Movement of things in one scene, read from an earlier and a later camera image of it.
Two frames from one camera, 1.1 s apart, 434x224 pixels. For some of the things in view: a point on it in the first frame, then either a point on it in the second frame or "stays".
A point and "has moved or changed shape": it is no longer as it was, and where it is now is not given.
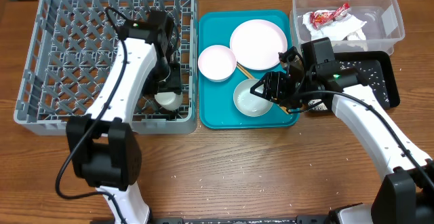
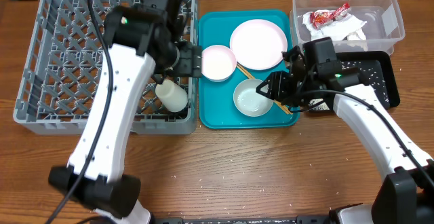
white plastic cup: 169,100 has moved or changed shape
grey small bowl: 249,104 stays
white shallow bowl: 217,63 stays
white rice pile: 320,107 stays
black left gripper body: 173,82 → 188,65
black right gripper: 275,87 stays
